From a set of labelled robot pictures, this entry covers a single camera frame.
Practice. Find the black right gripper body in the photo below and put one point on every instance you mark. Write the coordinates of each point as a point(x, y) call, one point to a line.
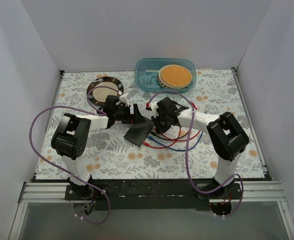
point(159, 119)

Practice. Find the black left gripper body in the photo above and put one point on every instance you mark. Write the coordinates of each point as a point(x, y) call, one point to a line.
point(131, 115)

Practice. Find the black network switch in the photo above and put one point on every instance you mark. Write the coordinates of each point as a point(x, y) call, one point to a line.
point(138, 133)

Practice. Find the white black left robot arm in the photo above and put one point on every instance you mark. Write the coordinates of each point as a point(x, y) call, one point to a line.
point(70, 137)

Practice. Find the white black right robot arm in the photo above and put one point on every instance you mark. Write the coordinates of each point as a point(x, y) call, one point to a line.
point(226, 134)

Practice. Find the dark rimmed beige plate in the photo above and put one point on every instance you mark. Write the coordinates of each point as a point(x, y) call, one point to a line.
point(102, 87)

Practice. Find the striped bowl in container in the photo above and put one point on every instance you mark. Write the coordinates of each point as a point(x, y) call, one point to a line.
point(166, 83)

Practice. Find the orange woven round coaster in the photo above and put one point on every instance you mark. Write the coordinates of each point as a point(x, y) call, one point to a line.
point(176, 75)

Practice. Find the floral patterned table mat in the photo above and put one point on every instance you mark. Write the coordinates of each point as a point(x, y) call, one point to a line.
point(109, 156)

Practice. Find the teal transparent plastic container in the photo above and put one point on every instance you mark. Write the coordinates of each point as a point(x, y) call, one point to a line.
point(154, 75)

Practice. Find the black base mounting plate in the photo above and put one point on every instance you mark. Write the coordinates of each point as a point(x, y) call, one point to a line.
point(144, 194)

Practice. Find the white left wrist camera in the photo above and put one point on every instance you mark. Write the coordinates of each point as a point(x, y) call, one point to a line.
point(124, 100)

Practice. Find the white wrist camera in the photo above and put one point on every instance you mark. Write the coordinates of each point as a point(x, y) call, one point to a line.
point(124, 100)
point(152, 106)

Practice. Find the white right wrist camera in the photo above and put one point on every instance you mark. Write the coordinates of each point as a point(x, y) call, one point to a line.
point(152, 106)

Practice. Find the aluminium frame rail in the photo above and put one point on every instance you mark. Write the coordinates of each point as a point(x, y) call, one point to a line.
point(54, 192)

